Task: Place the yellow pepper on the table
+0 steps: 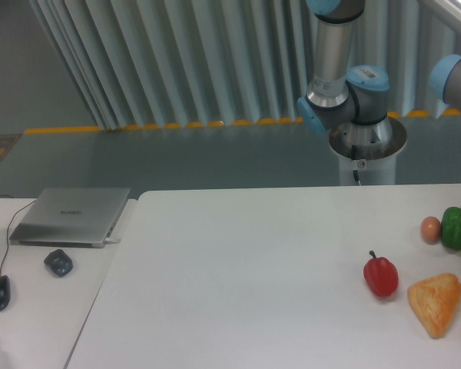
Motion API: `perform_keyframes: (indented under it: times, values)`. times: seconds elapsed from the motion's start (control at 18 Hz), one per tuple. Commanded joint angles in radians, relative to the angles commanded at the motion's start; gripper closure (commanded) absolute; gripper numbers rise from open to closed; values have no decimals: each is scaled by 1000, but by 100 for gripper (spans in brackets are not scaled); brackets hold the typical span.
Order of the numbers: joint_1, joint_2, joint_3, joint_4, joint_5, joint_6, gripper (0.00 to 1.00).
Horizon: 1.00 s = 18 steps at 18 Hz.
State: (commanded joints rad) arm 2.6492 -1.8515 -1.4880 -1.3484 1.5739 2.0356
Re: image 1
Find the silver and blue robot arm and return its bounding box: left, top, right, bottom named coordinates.
left=297, top=1, right=461, bottom=186

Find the green bell pepper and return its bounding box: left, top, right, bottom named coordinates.
left=441, top=206, right=461, bottom=251

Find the red bell pepper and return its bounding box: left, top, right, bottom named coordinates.
left=363, top=251, right=399, bottom=298

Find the brown egg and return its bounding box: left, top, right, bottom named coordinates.
left=420, top=216, right=441, bottom=244

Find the orange triangular pastry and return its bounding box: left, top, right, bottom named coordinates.
left=407, top=273, right=461, bottom=339

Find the silver closed laptop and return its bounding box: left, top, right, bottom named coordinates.
left=9, top=188, right=130, bottom=248

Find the small black case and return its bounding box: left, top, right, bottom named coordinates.
left=44, top=249, right=73, bottom=278

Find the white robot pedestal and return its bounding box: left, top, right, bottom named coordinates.
left=329, top=117, right=407, bottom=186

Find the black mouse cable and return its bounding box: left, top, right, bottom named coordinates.
left=0, top=196, right=39, bottom=278

